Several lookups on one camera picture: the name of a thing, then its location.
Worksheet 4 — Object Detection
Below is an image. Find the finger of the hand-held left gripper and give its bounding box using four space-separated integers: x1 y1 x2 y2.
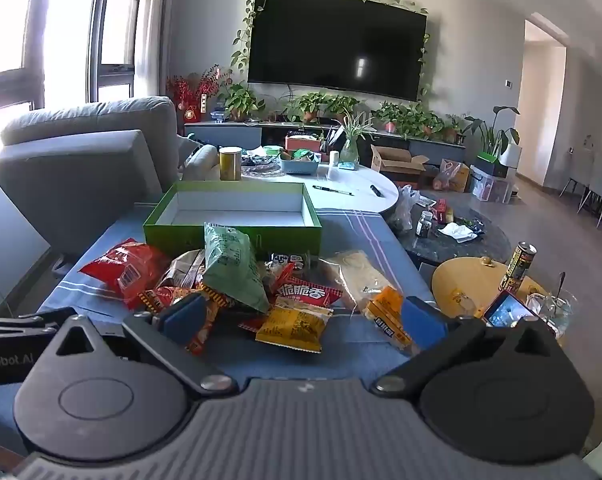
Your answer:
0 307 78 339

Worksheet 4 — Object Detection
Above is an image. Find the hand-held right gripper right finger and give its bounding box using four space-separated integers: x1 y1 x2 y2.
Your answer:
371 296 578 397

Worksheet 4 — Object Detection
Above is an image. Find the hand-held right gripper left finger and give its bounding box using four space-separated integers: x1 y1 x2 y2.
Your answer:
31 291 239 397

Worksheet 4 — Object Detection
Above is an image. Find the red yellow striped chips packet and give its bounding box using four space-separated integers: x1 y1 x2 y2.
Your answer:
138 285 222 356

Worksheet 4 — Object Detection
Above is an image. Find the orange bun packet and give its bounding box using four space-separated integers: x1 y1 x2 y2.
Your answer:
363 285 414 353

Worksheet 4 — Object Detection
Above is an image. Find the clear layered cake packet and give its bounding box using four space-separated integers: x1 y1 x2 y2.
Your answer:
156 249 206 291

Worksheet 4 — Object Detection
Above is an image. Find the green snack packet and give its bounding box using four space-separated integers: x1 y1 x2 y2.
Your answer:
202 222 272 313

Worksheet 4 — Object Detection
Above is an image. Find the green cardboard box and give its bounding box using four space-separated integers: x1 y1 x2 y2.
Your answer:
143 181 323 261

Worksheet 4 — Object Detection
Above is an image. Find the sliced bread packet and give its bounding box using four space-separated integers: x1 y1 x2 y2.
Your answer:
321 250 404 311

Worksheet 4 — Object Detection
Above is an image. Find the large red snack bag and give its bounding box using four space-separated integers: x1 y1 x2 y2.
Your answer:
80 238 172 309

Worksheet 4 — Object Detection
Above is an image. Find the red yellow snack packet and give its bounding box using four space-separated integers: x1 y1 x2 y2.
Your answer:
263 262 296 297

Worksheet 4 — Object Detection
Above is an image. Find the red label snack packet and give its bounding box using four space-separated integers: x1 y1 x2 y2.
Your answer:
273 275 344 311

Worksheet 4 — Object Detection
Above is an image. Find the black white snack packet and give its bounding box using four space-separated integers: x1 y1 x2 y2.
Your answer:
270 252 309 268

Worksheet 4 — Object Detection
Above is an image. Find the yellow round side table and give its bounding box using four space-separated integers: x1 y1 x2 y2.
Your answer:
432 256 552 318

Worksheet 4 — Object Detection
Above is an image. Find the dark round marble table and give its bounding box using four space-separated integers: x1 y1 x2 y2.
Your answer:
388 200 512 266

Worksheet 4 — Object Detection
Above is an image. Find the smartphone with lit screen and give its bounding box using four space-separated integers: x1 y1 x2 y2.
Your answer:
483 290 536 328

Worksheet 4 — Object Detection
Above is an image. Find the white crumpled tissue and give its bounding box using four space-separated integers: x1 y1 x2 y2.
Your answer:
438 223 476 244

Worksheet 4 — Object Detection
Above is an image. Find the yellow black drink can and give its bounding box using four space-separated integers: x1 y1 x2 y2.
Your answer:
501 241 538 293

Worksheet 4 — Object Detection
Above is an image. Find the clear plastic bag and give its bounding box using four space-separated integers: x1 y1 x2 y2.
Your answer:
388 185 422 233

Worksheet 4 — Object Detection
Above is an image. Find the clear glass cup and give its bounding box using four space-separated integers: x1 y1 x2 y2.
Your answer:
526 287 579 338

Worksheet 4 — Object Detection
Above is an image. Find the orange plastic bag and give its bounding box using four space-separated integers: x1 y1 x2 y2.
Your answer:
433 159 470 193

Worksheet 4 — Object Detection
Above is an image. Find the clear storage bin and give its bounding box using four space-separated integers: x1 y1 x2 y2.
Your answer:
468 165 514 204

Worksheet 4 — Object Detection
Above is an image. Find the white round coffee table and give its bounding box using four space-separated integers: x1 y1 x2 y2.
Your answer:
241 160 399 216

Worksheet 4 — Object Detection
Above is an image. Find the grey cushion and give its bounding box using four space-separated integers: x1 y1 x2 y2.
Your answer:
181 144 219 181

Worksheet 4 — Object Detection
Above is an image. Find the grey sofa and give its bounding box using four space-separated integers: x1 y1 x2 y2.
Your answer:
0 95 216 256

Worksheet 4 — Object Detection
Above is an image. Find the yellow tin can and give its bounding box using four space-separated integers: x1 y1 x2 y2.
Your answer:
219 146 242 182

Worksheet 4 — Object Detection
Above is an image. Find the open cardboard box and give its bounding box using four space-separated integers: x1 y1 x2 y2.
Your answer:
371 145 430 183

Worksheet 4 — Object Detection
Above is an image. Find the green black box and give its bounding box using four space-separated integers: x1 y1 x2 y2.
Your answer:
476 152 509 178

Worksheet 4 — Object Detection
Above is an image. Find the grey television cabinet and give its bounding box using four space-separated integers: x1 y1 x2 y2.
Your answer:
183 120 466 161

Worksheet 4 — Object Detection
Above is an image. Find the glass vase with spider plant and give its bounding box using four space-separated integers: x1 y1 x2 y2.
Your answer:
338 110 374 165

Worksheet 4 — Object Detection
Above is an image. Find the blue plastic basket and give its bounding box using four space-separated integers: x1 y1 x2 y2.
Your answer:
279 152 322 175

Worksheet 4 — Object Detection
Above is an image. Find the large plant in white pot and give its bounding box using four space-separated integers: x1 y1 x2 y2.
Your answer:
465 106 522 166

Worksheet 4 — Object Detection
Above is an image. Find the black pen holder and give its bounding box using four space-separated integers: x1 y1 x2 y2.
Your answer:
321 125 346 153

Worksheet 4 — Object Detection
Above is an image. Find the pink box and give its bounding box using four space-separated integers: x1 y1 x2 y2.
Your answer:
286 135 324 153

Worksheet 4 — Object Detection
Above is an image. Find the row of potted green plants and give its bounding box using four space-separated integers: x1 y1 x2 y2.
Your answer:
218 82 466 143

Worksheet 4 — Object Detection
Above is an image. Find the red berry flower arrangement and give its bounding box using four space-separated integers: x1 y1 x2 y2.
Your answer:
166 65 222 122

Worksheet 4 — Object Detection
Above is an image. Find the black window frame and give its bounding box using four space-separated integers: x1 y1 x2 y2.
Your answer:
0 0 149 111

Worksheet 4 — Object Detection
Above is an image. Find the black wall television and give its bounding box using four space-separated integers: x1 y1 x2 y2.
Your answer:
247 0 428 102

